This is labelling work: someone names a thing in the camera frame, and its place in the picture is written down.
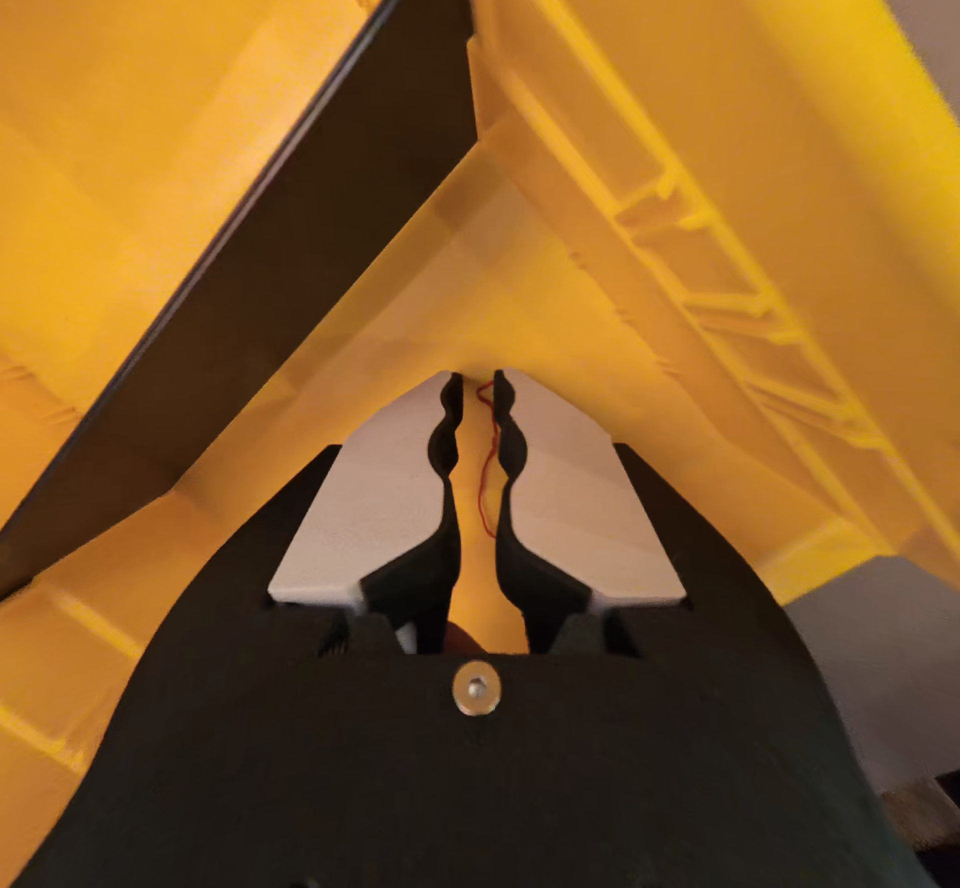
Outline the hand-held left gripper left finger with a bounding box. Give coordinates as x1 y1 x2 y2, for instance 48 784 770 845
267 371 465 655

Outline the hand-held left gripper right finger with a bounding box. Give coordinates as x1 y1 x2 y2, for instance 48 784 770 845
491 368 688 655

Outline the red twist tie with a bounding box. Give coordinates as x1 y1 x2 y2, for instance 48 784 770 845
474 380 502 540

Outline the yellow plastic bin with divider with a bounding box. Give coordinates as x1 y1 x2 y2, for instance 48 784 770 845
0 0 894 888

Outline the black bin divider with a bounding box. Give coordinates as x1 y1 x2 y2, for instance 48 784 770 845
0 0 481 600

